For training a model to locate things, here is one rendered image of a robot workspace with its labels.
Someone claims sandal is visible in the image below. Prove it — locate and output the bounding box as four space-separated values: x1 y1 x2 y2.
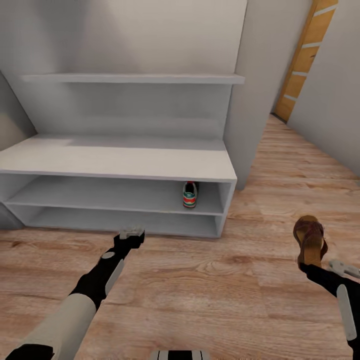
293 215 328 268

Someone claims gym shoe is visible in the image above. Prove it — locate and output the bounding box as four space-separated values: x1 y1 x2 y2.
183 181 200 208

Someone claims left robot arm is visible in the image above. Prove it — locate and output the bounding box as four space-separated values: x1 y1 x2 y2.
4 227 145 360

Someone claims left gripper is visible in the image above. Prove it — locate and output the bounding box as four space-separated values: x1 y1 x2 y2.
113 232 145 252

